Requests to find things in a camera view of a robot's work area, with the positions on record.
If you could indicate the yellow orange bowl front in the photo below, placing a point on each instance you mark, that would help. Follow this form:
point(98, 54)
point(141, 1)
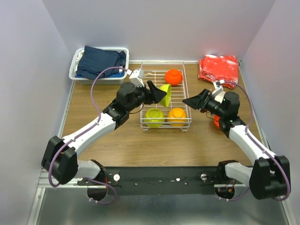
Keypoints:
point(177, 117)

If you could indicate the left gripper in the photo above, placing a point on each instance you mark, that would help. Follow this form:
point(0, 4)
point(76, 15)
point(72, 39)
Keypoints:
point(154, 94)

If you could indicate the white wire dish rack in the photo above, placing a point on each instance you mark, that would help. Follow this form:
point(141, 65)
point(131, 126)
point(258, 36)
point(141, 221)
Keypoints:
point(155, 72)

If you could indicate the red white folded towel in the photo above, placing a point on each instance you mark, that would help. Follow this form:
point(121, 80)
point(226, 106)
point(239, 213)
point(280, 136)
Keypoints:
point(214, 68)

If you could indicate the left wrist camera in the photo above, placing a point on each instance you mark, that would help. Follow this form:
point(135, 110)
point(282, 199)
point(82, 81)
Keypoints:
point(136, 77)

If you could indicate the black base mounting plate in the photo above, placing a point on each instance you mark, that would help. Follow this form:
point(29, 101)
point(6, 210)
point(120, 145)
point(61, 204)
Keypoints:
point(169, 180)

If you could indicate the blue cloth in basket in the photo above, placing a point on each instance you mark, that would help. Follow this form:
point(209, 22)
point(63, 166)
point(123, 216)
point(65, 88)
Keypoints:
point(117, 75)

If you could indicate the white cloth in basket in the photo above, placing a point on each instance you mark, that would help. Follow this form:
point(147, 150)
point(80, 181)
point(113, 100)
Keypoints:
point(78, 58)

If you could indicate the dark blue jeans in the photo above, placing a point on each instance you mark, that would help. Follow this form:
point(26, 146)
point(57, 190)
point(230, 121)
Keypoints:
point(94, 61)

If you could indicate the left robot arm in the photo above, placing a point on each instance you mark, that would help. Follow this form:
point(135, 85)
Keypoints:
point(61, 155)

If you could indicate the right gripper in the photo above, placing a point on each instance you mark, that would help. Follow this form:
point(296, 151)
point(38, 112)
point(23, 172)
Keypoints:
point(200, 101)

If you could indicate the white plastic laundry basket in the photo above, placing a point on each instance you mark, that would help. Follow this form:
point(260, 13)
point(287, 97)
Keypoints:
point(102, 81)

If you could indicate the lime green bowl front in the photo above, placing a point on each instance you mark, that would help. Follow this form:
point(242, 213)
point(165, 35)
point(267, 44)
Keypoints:
point(154, 118)

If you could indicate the lime green bowl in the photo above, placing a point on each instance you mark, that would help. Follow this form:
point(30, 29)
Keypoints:
point(167, 88)
point(154, 118)

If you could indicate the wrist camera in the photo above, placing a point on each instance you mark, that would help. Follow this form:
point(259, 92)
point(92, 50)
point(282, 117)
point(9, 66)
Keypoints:
point(219, 90)
point(136, 77)

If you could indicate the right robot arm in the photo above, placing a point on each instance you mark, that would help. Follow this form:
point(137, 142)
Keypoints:
point(269, 176)

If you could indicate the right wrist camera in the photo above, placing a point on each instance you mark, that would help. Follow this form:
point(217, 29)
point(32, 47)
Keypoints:
point(219, 90)

